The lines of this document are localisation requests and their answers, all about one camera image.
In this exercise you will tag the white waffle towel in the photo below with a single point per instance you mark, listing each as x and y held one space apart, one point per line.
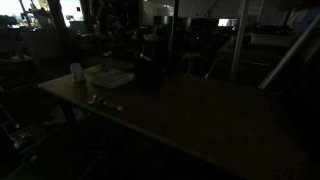
112 79

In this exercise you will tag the black mesh basket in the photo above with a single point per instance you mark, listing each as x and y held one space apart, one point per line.
149 75

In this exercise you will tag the round wooden stool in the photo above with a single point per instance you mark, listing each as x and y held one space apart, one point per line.
190 59

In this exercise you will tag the small metal object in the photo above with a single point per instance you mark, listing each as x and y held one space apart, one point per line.
112 106

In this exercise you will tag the clear plastic object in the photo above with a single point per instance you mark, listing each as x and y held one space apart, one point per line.
93 99

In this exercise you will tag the white cup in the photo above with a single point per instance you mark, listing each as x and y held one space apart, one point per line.
77 72

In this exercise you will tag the upright metal pole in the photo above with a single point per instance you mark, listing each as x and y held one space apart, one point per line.
238 40

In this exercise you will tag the lit computer monitor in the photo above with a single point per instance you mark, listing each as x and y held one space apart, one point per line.
227 22

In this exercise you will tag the slanted metal bar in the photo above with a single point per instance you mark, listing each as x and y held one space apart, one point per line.
290 53

